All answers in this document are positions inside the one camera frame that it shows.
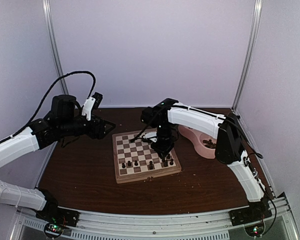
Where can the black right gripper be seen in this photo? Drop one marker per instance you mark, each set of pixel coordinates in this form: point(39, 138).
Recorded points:
point(165, 149)

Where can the dark chess pieces pile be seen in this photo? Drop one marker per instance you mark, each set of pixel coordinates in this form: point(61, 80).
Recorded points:
point(209, 144)

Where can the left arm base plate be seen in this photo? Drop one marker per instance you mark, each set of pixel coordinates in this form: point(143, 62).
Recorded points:
point(59, 216)

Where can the pink double bowl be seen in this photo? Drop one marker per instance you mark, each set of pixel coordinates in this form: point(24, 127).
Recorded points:
point(196, 137)

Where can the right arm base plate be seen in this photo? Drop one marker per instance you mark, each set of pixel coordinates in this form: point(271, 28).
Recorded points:
point(248, 215)

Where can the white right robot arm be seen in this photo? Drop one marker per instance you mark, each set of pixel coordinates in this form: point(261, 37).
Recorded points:
point(224, 128)

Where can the right aluminium frame post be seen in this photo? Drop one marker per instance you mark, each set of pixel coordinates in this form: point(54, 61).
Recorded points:
point(254, 30)

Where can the front aluminium rail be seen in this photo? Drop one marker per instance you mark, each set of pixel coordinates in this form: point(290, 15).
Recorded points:
point(213, 225)

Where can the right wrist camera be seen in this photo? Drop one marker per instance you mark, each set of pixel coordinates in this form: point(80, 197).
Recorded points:
point(149, 137)

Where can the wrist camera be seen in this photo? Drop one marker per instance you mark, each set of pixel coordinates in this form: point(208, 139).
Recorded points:
point(149, 137)
point(90, 104)

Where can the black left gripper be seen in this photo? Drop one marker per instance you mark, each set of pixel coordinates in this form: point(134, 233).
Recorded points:
point(99, 133)

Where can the aluminium frame post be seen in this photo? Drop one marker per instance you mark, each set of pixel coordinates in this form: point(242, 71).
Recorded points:
point(254, 30)
point(52, 37)

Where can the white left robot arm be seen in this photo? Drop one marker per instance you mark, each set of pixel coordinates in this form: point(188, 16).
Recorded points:
point(29, 140)

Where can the wooden chess board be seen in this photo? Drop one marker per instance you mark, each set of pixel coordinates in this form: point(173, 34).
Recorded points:
point(124, 150)

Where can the left aluminium frame post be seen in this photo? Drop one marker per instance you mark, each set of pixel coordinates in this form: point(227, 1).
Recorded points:
point(52, 37)

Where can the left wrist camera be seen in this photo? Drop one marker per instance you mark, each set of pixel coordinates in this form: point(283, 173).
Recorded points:
point(90, 104)

